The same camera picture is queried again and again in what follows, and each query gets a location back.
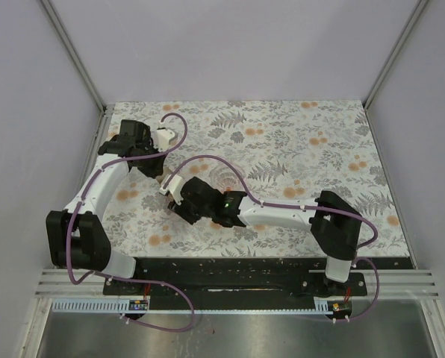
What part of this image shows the white slotted cable duct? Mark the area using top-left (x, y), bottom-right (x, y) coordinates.
top-left (51, 298), bottom-right (335, 316)

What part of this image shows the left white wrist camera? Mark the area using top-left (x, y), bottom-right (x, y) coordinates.
top-left (154, 128), bottom-right (178, 152)

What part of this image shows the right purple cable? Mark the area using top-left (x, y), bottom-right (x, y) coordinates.
top-left (162, 155), bottom-right (381, 324)

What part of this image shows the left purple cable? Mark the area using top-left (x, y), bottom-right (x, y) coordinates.
top-left (67, 113), bottom-right (196, 333)

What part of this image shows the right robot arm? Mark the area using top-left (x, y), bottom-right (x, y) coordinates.
top-left (161, 175), bottom-right (361, 297)

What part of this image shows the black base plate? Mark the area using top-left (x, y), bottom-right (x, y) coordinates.
top-left (103, 258), bottom-right (367, 311)

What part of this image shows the paper filter holder box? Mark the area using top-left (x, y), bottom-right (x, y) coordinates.
top-left (155, 167), bottom-right (172, 184)

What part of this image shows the floral patterned mat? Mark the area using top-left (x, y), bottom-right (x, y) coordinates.
top-left (102, 100), bottom-right (409, 257)

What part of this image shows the clear glass dripper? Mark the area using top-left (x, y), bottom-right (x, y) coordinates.
top-left (209, 163), bottom-right (244, 192)

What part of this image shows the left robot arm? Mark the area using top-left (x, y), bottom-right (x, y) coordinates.
top-left (46, 120), bottom-right (177, 295)

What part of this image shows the purple cable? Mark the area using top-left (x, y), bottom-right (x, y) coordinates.
top-left (162, 155), bottom-right (381, 324)
top-left (67, 113), bottom-right (196, 333)

